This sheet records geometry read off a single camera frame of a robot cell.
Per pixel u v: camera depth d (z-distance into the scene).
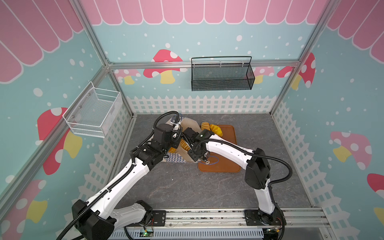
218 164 0.79
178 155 0.75
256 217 0.74
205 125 1.09
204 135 0.61
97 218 0.38
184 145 0.68
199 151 0.71
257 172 0.50
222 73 0.94
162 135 0.52
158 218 0.75
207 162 0.76
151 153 0.53
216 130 1.06
